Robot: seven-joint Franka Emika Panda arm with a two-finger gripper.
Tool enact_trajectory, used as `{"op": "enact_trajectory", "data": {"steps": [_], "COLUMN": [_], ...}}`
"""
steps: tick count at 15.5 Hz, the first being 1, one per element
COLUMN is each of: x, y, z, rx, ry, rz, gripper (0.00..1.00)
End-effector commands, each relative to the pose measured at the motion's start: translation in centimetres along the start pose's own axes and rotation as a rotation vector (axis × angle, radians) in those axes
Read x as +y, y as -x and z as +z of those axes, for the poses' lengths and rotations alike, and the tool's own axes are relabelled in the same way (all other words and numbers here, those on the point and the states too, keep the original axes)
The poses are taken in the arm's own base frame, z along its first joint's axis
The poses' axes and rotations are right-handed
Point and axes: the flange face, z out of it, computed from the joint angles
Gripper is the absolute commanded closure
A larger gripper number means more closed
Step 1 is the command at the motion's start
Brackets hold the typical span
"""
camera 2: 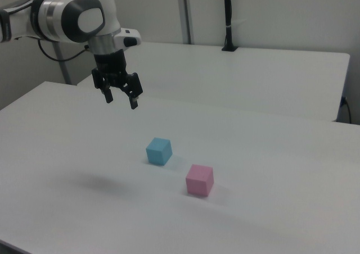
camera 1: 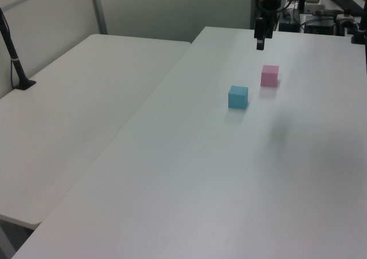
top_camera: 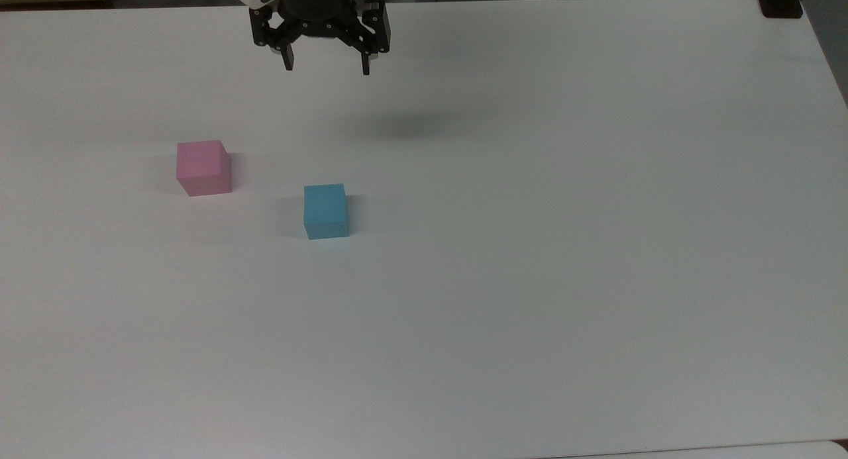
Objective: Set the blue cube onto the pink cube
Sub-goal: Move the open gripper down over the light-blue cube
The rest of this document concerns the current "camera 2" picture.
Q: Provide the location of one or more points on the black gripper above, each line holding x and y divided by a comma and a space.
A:
111, 64

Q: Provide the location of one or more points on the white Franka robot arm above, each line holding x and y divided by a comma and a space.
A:
70, 15

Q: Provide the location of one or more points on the blue cube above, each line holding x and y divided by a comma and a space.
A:
159, 150

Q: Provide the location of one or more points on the pink cube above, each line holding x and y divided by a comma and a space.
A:
199, 180

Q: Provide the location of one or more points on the white table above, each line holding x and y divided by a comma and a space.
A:
225, 77

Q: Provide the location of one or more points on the black pole with base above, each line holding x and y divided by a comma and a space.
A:
228, 18

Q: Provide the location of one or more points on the grey metal frame post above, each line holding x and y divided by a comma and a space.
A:
186, 12
62, 64

